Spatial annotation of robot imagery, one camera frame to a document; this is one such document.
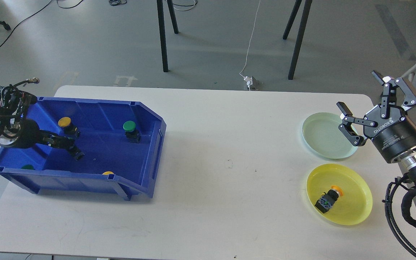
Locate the light green plate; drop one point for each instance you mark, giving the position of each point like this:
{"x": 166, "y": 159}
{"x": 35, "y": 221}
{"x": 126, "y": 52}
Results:
{"x": 321, "y": 134}

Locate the black stand leg left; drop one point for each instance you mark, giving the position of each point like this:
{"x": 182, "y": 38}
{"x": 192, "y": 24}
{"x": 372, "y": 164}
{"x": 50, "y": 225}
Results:
{"x": 162, "y": 31}

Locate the white power adapter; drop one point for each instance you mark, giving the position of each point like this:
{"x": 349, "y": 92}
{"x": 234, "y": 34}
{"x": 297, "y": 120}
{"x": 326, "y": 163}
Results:
{"x": 251, "y": 84}

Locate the yellow push button back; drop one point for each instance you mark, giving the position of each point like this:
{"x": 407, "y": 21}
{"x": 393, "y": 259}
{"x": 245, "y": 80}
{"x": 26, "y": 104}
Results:
{"x": 68, "y": 127}

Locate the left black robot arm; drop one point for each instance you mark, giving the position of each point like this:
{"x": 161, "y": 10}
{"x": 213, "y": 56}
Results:
{"x": 18, "y": 131}

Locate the yellow plate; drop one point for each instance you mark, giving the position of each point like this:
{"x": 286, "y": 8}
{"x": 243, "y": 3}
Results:
{"x": 354, "y": 206}

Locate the green push button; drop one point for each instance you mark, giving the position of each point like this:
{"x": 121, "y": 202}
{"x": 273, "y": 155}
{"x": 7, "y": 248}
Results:
{"x": 131, "y": 132}
{"x": 75, "y": 152}

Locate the blue plastic bin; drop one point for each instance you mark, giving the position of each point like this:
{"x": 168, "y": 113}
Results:
{"x": 103, "y": 142}

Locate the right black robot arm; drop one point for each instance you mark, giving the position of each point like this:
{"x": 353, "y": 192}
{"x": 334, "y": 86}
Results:
{"x": 407, "y": 162}

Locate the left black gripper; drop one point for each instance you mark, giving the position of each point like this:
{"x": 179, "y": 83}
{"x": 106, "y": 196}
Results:
{"x": 31, "y": 135}

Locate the green push button front corner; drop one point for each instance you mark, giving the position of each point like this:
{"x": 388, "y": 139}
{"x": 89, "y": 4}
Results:
{"x": 28, "y": 167}

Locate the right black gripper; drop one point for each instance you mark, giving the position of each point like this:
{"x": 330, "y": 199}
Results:
{"x": 388, "y": 126}

